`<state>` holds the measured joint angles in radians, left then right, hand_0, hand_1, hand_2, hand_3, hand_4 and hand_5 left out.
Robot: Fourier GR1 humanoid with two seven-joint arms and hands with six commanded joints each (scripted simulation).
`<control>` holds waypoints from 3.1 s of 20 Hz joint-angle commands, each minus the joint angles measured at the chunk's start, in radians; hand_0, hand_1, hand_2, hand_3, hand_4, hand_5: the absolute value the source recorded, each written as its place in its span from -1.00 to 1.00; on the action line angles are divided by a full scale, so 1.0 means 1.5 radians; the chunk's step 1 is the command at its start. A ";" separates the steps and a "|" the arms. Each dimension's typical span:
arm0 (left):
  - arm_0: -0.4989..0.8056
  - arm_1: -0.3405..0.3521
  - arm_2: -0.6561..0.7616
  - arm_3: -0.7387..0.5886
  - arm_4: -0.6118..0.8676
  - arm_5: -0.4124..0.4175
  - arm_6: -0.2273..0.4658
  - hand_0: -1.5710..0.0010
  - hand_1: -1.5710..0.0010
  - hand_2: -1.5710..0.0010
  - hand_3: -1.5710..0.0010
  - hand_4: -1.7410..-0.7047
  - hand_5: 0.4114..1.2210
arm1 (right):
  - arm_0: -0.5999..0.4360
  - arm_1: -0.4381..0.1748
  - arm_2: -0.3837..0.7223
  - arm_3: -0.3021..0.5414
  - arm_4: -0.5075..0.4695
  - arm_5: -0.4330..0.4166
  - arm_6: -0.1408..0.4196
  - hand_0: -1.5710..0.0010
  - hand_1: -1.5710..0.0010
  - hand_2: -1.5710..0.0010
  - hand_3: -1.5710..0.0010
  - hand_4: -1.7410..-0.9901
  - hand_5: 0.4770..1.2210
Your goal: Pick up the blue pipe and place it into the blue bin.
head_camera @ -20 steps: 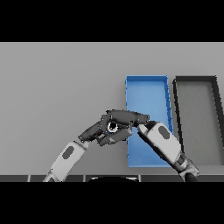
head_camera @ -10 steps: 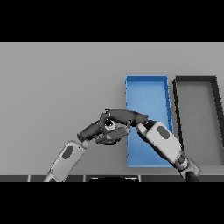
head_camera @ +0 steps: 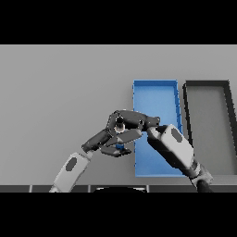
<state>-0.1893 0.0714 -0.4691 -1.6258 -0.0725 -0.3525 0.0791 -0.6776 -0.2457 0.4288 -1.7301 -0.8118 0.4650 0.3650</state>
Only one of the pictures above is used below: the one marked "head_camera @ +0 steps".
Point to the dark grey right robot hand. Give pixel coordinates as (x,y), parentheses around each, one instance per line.
(132,118)

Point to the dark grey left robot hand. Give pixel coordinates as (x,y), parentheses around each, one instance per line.
(98,139)

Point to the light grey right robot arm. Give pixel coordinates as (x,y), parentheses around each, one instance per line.
(172,145)

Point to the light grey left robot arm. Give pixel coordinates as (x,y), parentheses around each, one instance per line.
(70,168)

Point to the blue bin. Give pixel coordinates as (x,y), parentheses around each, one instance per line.
(154,98)

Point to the dark grey bin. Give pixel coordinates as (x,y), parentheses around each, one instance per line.
(209,129)

